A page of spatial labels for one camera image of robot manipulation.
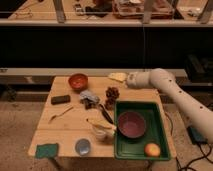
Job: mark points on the green plastic tray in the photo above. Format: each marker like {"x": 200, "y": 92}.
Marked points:
{"x": 133, "y": 148}

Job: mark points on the black eraser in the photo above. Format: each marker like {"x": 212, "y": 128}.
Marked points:
{"x": 60, "y": 99}

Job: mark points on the green sponge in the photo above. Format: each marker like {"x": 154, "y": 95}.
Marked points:
{"x": 47, "y": 151}

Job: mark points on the small brown pine cone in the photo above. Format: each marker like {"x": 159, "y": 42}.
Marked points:
{"x": 109, "y": 104}

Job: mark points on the black handled tool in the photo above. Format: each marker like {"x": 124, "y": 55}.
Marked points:
{"x": 105, "y": 114}

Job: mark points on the black foot pedal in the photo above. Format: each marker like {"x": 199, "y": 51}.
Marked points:
{"x": 195, "y": 136}

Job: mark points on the red yellow apple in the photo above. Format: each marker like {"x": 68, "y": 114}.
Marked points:
{"x": 152, "y": 150}

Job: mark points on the wooden table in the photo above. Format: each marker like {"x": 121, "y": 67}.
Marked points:
{"x": 70, "y": 127}

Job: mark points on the orange bowl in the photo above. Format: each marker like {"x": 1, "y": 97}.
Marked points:
{"x": 78, "y": 81}

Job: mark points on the dark red bowl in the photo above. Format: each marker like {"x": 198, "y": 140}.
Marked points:
{"x": 131, "y": 124}

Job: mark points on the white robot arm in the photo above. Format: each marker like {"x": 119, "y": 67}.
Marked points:
{"x": 160, "y": 79}

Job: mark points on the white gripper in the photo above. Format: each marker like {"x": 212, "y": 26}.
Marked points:
{"x": 135, "y": 80}

